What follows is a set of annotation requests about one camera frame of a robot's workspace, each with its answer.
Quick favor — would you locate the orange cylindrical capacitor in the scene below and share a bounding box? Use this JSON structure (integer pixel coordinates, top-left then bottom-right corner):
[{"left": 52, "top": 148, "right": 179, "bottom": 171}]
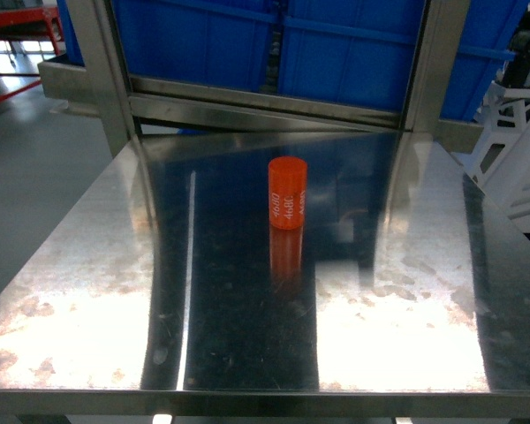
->
[{"left": 268, "top": 156, "right": 307, "bottom": 230}]

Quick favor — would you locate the left blue plastic crate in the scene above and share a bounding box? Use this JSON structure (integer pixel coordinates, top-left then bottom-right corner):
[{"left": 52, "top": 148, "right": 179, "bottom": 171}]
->
[{"left": 57, "top": 1, "right": 279, "bottom": 92}]

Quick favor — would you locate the blue plastic crate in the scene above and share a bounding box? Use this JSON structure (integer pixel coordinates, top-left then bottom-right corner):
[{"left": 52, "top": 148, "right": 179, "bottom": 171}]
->
[
  {"left": 57, "top": 1, "right": 279, "bottom": 92},
  {"left": 277, "top": 1, "right": 528, "bottom": 122}
]

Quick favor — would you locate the right blue plastic crate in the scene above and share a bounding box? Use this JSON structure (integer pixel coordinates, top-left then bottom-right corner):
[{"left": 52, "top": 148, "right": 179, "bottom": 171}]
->
[{"left": 277, "top": 1, "right": 528, "bottom": 122}]

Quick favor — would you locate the red metal workbench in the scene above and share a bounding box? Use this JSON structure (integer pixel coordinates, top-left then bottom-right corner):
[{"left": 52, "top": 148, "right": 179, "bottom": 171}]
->
[{"left": 0, "top": 5, "right": 64, "bottom": 103}]

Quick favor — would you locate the stainless steel rack frame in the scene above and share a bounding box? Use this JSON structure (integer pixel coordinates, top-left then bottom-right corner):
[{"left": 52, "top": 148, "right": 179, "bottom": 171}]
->
[{"left": 39, "top": 1, "right": 481, "bottom": 154}]

